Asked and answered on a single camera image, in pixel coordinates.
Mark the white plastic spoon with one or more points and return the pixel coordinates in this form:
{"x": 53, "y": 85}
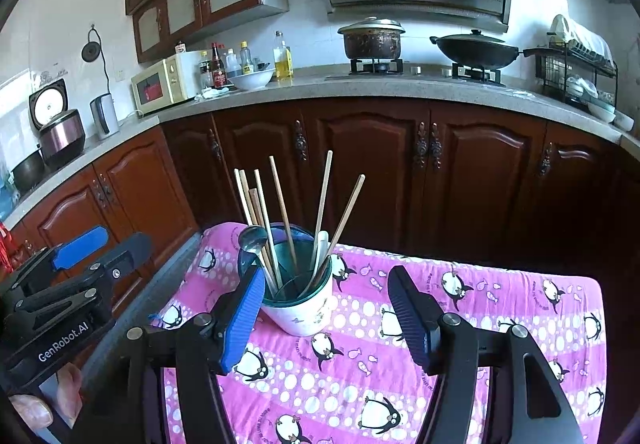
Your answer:
{"x": 322, "y": 246}

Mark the clear bottle with yellow cap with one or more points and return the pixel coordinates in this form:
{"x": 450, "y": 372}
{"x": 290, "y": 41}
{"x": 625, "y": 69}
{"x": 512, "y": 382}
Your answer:
{"x": 245, "y": 58}

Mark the white cloth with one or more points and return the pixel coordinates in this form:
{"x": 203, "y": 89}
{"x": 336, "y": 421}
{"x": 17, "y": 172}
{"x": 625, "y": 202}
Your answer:
{"x": 215, "y": 93}

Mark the black inner pot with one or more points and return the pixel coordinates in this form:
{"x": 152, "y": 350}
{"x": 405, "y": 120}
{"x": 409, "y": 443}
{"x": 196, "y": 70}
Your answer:
{"x": 27, "y": 169}

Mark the clear plastic bottle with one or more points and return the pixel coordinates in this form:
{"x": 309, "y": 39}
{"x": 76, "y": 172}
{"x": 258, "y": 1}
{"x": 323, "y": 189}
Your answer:
{"x": 231, "y": 64}

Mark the brown kitchen base cabinets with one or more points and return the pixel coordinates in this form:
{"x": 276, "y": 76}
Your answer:
{"x": 365, "y": 164}

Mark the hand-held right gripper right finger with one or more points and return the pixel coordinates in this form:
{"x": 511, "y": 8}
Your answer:
{"x": 410, "y": 319}

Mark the small white bowl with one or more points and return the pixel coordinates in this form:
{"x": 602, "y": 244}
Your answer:
{"x": 624, "y": 120}

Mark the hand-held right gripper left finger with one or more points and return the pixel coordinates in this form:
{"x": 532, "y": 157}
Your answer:
{"x": 245, "y": 319}

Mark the round black wall hanger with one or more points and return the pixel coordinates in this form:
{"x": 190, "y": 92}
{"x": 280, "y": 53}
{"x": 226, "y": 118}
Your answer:
{"x": 91, "y": 51}

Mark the pink penguin print towel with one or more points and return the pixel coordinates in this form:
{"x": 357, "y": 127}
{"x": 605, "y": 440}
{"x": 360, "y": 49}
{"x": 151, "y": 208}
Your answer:
{"x": 350, "y": 324}

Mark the stack of white bowls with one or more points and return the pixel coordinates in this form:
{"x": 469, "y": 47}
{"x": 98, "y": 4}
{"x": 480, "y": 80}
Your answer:
{"x": 600, "y": 111}

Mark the yellow oil bottle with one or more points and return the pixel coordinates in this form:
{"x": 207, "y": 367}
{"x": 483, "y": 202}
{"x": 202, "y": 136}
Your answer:
{"x": 282, "y": 64}

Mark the white cover on dish rack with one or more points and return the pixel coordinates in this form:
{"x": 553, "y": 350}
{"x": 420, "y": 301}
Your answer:
{"x": 585, "y": 39}

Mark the electric kettle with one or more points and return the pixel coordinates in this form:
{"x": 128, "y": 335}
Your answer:
{"x": 104, "y": 116}

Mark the white floral utensil holder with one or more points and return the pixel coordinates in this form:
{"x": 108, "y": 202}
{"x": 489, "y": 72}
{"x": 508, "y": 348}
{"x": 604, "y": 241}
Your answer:
{"x": 305, "y": 309}

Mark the dark soy sauce bottle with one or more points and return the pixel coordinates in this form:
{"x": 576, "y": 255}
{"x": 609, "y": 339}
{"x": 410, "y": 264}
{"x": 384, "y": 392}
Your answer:
{"x": 218, "y": 71}

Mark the cream microwave oven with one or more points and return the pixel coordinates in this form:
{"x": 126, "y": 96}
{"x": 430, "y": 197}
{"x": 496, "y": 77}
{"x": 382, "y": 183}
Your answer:
{"x": 160, "y": 86}

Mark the black wok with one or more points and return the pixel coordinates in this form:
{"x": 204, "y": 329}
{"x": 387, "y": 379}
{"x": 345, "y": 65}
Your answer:
{"x": 475, "y": 51}

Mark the stained metal stock pot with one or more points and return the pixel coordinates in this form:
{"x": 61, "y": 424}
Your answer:
{"x": 372, "y": 44}

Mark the clear glass jar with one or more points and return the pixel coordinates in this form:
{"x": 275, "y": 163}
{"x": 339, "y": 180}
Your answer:
{"x": 205, "y": 72}

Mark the person's left hand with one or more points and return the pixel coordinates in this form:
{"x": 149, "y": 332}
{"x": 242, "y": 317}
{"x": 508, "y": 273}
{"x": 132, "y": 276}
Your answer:
{"x": 32, "y": 411}

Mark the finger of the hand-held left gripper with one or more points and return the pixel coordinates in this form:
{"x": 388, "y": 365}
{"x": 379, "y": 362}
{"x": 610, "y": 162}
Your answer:
{"x": 80, "y": 244}
{"x": 127, "y": 249}

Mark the grey speckled kitchen countertop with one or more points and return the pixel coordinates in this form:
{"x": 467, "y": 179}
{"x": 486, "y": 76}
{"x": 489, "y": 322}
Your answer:
{"x": 310, "y": 86}

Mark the gas stove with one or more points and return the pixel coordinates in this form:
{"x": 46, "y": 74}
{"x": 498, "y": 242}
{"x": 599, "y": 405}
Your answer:
{"x": 415, "y": 74}

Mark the rice cooker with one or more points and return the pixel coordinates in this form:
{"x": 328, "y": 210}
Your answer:
{"x": 60, "y": 134}

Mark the red packet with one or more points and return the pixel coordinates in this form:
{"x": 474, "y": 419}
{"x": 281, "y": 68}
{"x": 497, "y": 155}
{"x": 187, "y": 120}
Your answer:
{"x": 4, "y": 244}

